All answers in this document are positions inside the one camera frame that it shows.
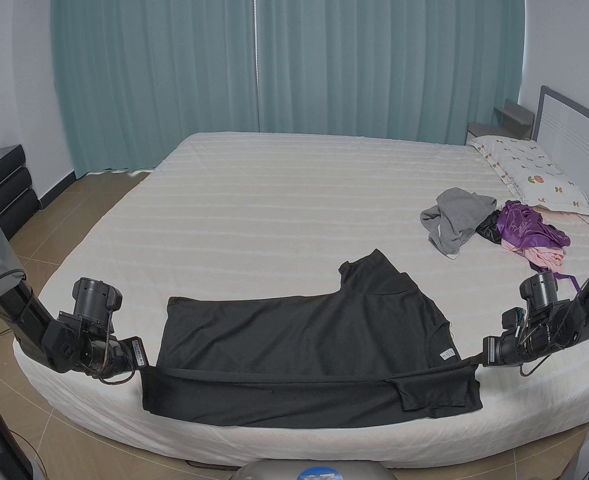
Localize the pink garment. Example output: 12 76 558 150
502 240 566 273

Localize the black T-shirt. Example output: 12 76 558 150
141 249 484 429

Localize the grey bedside table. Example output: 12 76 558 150
467 99 535 144

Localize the grey garment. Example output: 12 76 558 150
420 187 498 260

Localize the bed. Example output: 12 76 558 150
12 85 589 469

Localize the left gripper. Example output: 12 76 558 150
119 335 149 375

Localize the black shiny garment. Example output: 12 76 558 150
476 210 504 245

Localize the blue-green curtain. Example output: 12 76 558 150
51 0 525 176

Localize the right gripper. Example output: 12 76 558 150
482 334 521 369

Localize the white printed pillow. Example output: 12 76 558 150
467 135 589 215

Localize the purple garment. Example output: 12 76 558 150
497 200 582 294

